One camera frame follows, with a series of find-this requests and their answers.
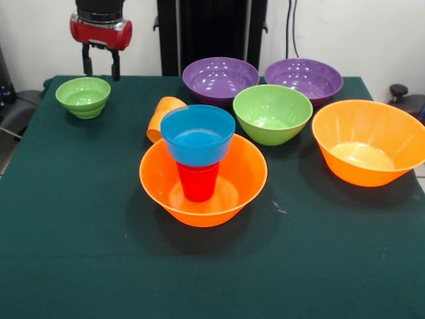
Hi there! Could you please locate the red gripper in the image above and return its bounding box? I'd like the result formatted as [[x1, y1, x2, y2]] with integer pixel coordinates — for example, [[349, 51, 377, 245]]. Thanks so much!
[[69, 11, 133, 82]]

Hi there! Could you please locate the small green plastic bowl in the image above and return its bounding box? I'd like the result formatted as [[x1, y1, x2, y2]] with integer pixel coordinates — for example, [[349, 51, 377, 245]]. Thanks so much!
[[55, 76, 112, 120]]

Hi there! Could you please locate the orange plastic cup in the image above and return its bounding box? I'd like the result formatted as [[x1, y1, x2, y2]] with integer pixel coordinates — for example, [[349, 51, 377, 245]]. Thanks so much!
[[146, 96, 188, 144]]

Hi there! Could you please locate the purple plastic bowl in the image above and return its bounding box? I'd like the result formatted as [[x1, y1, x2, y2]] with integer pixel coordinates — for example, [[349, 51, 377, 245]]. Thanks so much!
[[264, 58, 344, 108], [182, 56, 260, 108]]

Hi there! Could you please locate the red plastic cup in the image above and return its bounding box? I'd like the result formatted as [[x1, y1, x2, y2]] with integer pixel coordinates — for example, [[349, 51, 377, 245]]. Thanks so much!
[[175, 161, 220, 203]]

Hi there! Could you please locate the medium green plastic bowl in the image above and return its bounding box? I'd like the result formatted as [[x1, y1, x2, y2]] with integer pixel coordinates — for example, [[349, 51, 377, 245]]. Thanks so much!
[[232, 84, 313, 146]]

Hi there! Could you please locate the large orange plastic bowl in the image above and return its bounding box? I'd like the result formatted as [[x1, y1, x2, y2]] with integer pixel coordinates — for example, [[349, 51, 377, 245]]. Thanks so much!
[[139, 134, 268, 229], [311, 99, 425, 188]]

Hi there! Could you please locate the black device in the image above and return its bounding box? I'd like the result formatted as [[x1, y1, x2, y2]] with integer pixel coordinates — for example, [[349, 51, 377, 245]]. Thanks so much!
[[0, 45, 17, 106]]

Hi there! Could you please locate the dark green tablecloth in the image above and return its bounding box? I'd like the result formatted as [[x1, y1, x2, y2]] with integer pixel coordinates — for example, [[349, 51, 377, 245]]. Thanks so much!
[[0, 74, 425, 319]]

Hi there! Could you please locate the black round knob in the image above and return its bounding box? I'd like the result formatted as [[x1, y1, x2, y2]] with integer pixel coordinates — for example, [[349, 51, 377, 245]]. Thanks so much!
[[389, 84, 409, 104]]

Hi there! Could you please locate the dark brown rounded base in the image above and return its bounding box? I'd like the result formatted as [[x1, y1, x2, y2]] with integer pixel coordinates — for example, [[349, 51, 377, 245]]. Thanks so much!
[[391, 94, 425, 126]]

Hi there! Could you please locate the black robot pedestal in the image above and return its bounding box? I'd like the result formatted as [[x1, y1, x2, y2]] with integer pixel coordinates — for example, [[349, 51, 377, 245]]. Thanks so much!
[[153, 0, 269, 77]]

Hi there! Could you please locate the black wall cable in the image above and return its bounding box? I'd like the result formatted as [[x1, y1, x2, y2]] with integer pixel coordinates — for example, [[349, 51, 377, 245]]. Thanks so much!
[[286, 0, 300, 60]]

